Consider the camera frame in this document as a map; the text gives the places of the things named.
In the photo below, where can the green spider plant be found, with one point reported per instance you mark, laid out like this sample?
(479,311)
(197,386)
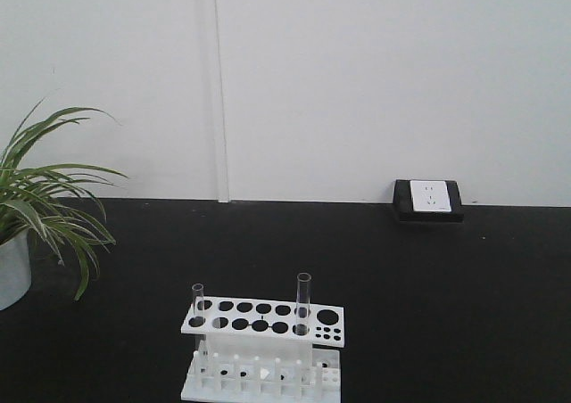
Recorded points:
(53,200)

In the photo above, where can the tall clear test tube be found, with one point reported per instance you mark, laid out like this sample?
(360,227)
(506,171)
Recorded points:
(302,310)

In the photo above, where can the white plant pot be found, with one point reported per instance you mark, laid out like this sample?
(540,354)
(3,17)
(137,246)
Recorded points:
(15,272)

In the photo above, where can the short clear test tube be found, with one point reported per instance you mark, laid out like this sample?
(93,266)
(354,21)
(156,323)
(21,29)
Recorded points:
(198,320)

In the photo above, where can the white socket in black box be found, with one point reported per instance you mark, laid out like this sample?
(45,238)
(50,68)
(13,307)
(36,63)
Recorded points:
(427,201)

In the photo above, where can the white test tube rack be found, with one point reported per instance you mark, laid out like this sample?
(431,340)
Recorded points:
(252,354)

